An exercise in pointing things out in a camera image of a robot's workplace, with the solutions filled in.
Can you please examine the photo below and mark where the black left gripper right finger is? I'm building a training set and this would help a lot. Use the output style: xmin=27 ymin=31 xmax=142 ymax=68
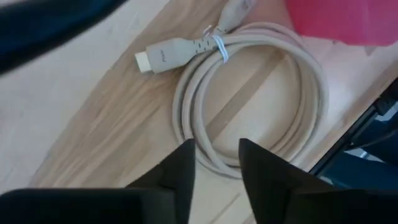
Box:
xmin=238 ymin=138 xmax=336 ymax=224

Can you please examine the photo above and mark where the black aluminium table frame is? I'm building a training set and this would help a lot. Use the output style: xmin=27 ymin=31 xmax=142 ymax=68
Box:
xmin=309 ymin=77 xmax=398 ymax=177

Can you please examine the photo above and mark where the red translucent plastic tray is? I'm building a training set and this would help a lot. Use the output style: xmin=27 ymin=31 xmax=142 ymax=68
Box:
xmin=285 ymin=0 xmax=398 ymax=47

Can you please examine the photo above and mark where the beige coiled HDMI cable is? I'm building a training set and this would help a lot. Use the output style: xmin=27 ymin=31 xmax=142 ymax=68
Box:
xmin=134 ymin=0 xmax=330 ymax=180

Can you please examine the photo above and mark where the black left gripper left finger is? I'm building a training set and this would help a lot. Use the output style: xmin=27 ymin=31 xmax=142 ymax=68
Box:
xmin=125 ymin=138 xmax=196 ymax=224

